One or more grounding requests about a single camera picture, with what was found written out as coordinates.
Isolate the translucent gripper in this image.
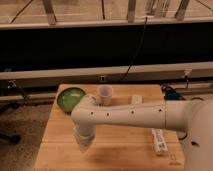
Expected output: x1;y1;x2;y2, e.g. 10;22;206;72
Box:
76;136;94;153

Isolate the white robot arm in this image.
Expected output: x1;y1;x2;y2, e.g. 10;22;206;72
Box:
71;95;213;171

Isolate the green bowl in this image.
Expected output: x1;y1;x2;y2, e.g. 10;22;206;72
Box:
57;87;86;113

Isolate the translucent plastic cup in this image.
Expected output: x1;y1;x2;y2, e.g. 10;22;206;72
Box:
97;85;113;106

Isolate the white rectangular block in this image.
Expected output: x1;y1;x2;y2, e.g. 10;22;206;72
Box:
131;95;142;104

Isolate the white tube bottle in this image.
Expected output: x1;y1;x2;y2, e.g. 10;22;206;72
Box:
152;129;168;156

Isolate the black cable on floor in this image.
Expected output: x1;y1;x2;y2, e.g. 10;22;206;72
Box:
160;83;206;102

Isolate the black hanging cable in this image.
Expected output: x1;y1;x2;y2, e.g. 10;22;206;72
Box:
119;16;149;82

